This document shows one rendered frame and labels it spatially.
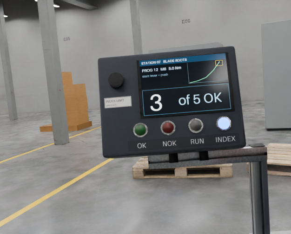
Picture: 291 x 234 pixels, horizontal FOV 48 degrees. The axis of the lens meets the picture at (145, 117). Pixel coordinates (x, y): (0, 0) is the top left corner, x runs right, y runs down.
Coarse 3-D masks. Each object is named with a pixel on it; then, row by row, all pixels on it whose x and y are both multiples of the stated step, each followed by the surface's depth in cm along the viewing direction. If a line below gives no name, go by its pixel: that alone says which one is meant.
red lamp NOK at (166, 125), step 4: (164, 124) 58; (168, 124) 58; (172, 124) 59; (160, 128) 59; (164, 128) 58; (168, 128) 58; (172, 128) 58; (164, 132) 59; (168, 132) 58; (172, 132) 58
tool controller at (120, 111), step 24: (216, 48) 61; (120, 72) 61; (144, 72) 61; (168, 72) 60; (192, 72) 60; (216, 72) 60; (120, 96) 60; (192, 96) 59; (216, 96) 59; (240, 96) 60; (120, 120) 60; (144, 120) 59; (168, 120) 59; (216, 120) 59; (240, 120) 58; (120, 144) 59; (144, 144) 59; (168, 144) 58; (192, 144) 58; (216, 144) 58; (240, 144) 58
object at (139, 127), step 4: (136, 124) 59; (140, 124) 59; (144, 124) 59; (136, 128) 59; (140, 128) 58; (144, 128) 58; (136, 132) 59; (140, 132) 58; (144, 132) 58; (140, 136) 59
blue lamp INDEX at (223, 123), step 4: (224, 116) 58; (220, 120) 58; (224, 120) 58; (228, 120) 58; (216, 124) 58; (220, 124) 58; (224, 124) 58; (228, 124) 58; (220, 128) 58; (224, 128) 58; (228, 128) 58
